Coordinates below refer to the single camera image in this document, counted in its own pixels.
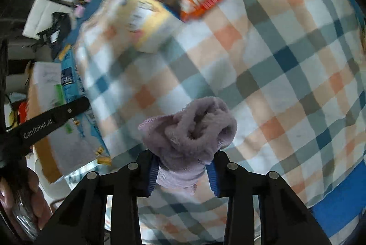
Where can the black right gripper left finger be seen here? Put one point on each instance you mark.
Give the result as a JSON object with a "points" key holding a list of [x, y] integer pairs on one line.
{"points": [[80, 219]]}

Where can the blue long snack pack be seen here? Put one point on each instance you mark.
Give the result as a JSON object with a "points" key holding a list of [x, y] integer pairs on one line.
{"points": [[77, 96]]}

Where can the purple fuzzy sock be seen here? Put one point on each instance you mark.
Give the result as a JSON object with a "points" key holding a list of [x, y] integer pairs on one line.
{"points": [[187, 141]]}

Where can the yellow tissue pack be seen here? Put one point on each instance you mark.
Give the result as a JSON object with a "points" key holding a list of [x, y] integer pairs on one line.
{"points": [[147, 24]]}

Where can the left hand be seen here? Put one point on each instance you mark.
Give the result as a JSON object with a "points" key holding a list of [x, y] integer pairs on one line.
{"points": [[23, 201]]}

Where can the cardboard box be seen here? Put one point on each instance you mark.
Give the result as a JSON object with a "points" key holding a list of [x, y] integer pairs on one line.
{"points": [[68, 147]]}

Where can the black bag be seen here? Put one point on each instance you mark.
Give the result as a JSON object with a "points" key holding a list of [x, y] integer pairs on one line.
{"points": [[60, 28]]}

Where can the white chair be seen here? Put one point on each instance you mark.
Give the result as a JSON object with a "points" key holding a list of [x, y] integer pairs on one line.
{"points": [[40, 17]]}

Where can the plaid tablecloth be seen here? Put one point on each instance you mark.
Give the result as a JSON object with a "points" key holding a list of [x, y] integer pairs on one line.
{"points": [[292, 73]]}

